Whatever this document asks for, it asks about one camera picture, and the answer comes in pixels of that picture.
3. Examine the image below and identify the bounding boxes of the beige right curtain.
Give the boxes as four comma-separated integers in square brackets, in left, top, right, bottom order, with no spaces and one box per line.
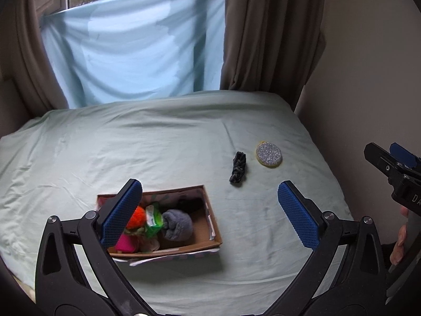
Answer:
[219,0,326,113]

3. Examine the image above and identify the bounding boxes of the orange fuzzy ball toy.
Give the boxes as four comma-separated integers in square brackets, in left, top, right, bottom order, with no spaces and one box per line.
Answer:
[125,205,148,230]

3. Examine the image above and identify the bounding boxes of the grey socks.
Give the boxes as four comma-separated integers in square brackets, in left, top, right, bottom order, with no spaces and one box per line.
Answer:
[160,208,195,242]

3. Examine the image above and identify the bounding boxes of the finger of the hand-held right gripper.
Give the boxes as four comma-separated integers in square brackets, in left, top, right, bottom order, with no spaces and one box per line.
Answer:
[389,142,420,169]
[364,142,401,181]

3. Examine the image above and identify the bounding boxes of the pink scrunchie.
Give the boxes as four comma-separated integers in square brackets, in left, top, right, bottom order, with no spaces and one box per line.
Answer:
[139,235,160,253]

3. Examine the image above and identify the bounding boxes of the pale green bed sheet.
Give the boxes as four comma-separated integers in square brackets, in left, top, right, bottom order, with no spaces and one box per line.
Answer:
[0,89,356,316]

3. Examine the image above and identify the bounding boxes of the round silver scrub sponge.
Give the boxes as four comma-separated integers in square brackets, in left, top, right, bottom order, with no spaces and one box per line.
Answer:
[255,140,283,168]

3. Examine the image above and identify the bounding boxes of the beige curtain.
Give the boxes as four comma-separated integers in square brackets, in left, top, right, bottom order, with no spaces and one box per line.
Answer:
[0,0,70,120]
[219,0,326,113]

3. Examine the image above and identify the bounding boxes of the magenta sponge block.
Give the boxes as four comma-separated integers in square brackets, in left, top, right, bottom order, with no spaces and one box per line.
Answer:
[115,232,139,254]

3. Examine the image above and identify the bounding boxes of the patterned cardboard box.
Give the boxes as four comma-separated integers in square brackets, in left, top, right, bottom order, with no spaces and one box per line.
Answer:
[95,184,224,267]

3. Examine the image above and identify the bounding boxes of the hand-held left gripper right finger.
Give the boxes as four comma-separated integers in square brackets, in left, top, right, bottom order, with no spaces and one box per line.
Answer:
[266,180,387,316]

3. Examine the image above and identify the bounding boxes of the light blue hanging sheet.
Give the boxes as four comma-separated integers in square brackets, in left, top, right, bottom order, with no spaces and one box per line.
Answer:
[40,0,227,109]

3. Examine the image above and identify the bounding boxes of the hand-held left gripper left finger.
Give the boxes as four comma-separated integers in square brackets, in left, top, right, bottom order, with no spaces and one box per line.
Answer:
[34,178,152,316]

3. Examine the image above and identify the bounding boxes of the beige left curtain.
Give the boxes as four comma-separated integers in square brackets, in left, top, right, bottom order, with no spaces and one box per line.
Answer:
[0,0,70,120]

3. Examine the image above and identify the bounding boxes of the person's right hand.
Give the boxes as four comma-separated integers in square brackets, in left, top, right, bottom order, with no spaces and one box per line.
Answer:
[389,205,410,266]

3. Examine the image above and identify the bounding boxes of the dark patterned scrunchie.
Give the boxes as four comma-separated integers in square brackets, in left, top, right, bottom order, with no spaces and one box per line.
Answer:
[229,151,249,188]

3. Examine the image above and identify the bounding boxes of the green soft pouch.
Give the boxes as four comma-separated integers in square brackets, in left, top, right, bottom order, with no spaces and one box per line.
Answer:
[144,204,164,238]

